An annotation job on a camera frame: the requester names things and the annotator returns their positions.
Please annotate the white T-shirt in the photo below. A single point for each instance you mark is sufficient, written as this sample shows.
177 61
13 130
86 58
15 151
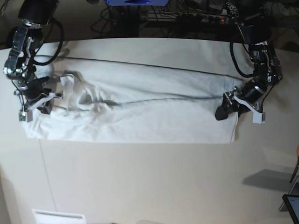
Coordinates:
111 102

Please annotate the white paper sheet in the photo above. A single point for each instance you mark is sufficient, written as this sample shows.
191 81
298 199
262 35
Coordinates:
50 217

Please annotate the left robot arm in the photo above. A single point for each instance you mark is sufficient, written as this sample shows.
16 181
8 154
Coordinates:
254 27

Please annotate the blue box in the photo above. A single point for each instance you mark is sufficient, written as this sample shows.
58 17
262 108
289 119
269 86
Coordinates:
137 2

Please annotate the black power strip red light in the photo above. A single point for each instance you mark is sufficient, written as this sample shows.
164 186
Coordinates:
189 17

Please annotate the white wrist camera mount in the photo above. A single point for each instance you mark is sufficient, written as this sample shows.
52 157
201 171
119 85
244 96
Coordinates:
258 115
23 117

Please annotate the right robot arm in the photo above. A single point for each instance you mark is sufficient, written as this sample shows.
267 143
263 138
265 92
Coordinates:
20 66

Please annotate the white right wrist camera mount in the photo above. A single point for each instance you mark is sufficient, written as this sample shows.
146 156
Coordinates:
23 117

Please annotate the dark tablet screen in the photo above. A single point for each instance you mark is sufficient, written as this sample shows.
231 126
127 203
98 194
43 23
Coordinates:
292 204

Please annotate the grey tablet stand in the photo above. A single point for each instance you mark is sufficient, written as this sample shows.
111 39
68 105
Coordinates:
294 190

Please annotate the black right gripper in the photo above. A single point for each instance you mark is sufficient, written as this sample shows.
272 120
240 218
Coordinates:
38 101

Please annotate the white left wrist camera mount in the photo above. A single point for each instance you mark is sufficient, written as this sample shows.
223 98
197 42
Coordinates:
258 115

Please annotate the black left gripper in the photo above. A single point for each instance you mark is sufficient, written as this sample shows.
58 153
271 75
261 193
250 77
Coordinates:
230 105

